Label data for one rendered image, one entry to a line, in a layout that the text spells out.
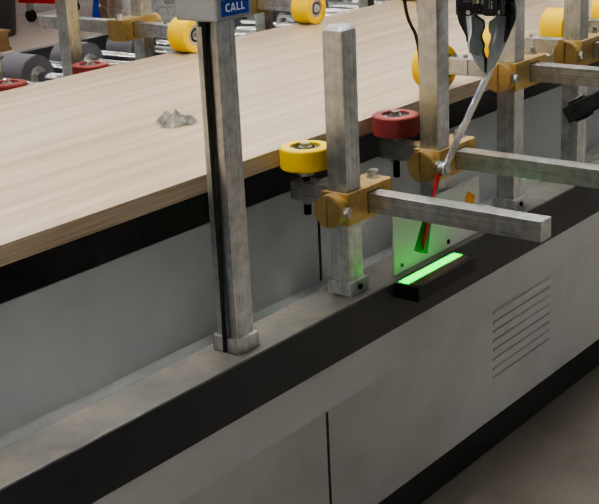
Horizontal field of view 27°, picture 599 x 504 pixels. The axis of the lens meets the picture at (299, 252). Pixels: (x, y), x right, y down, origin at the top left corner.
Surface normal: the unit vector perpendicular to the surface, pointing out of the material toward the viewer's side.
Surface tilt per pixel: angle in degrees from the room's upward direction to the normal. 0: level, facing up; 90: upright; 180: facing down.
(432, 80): 90
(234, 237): 90
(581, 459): 0
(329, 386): 90
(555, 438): 0
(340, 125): 90
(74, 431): 0
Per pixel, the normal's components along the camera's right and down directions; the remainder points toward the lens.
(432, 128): -0.62, 0.28
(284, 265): 0.79, 0.16
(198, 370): -0.04, -0.95
